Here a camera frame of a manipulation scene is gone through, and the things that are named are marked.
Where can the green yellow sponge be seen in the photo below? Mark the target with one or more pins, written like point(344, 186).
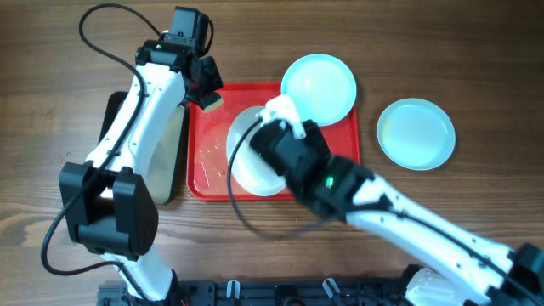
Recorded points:
point(210, 101)

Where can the light blue plate top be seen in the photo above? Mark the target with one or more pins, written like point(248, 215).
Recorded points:
point(322, 88)

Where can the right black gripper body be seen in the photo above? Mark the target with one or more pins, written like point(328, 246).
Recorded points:
point(315, 140)

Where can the light blue plate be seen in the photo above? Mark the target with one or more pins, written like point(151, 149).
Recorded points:
point(322, 88)
point(416, 134)

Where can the red plastic tray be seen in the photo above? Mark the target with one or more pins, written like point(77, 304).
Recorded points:
point(207, 157)

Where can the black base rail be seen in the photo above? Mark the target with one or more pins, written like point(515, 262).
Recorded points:
point(363, 292)

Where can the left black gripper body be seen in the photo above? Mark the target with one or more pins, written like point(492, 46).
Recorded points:
point(211, 81)

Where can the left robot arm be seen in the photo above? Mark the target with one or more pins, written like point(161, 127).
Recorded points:
point(110, 201)

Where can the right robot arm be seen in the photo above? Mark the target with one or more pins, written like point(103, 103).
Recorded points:
point(459, 267)

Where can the black metal sponge tray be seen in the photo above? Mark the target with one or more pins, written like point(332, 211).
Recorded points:
point(151, 147)

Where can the white plate bottom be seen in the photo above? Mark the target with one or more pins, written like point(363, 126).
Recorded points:
point(253, 174)

